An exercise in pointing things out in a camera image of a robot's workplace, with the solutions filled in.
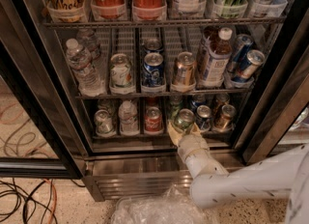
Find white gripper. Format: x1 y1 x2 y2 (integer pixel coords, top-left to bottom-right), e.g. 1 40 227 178
167 123 228 179

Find green soda can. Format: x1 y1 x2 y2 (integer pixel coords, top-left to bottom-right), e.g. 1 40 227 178
173 108 195 131

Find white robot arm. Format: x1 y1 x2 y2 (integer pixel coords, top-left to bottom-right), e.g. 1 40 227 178
167 125 309 224

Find blue can shelf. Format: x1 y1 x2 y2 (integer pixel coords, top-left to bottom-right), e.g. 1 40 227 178
143 53 164 87
196 105 211 131
143 38 164 54
190 95 207 110

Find rear green can bottom shelf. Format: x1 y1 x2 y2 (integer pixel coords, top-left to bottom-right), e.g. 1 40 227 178
169 96 183 120

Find rear blue can bottom shelf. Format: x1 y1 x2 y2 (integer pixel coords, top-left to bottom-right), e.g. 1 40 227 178
190 95 207 110

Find red cola can bottom shelf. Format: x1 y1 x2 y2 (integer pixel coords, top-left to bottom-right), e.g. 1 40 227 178
145 107 162 133

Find copper can shelf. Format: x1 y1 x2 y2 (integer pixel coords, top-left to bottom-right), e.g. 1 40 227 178
212 93 230 114
213 104 237 129

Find rear copper can bottom shelf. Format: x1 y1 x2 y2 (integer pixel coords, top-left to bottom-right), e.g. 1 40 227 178
212 93 230 114

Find gold can middle shelf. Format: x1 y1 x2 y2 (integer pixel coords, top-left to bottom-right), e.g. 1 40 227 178
172 51 196 86

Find small water bottle bottom shelf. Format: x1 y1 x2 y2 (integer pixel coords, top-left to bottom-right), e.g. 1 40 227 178
118 100 139 135

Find blue can middle shelf front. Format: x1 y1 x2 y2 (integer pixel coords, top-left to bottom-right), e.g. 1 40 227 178
143 53 164 87

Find white green can bottom left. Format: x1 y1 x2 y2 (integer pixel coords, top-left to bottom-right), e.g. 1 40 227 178
94 109 115 136

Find white green can middle shelf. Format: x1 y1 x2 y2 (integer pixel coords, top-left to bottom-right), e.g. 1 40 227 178
110 53 132 88

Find blue silver can rear right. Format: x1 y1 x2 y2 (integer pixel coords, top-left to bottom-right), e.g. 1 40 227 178
227 34 254 72

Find blue silver can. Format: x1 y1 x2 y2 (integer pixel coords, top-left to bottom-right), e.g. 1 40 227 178
232 49 265 83
227 34 254 72

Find blue can middle shelf rear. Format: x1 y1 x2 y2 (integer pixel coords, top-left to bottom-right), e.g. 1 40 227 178
143 38 164 54

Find right glass fridge door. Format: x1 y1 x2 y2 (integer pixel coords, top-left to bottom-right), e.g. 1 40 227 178
238 10 309 164

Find glass fridge door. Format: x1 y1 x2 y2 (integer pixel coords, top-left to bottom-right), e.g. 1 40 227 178
0 43 81 179
238 10 309 164

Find blue silver can front right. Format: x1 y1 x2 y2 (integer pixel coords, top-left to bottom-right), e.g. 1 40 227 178
232 49 265 83

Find water bottle middle shelf front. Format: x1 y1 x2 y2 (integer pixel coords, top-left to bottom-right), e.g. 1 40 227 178
66 39 105 97

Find stainless steel fridge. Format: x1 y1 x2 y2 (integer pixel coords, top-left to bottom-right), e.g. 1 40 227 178
0 0 308 201

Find water bottle middle shelf rear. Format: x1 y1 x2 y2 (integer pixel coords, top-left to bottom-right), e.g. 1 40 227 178
76 28 103 75

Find left glass fridge door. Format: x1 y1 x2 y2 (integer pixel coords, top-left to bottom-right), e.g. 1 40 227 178
0 43 81 179

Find clear plastic bag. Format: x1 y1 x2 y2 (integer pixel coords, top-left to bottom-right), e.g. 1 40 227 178
111 185 219 224

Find tea bottle white cap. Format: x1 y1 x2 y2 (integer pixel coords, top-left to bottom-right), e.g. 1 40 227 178
198 26 233 88

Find orange cable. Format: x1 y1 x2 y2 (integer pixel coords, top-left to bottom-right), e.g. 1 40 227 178
42 178 59 224

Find black cables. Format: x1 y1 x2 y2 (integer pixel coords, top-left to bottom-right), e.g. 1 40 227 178
0 177 86 224

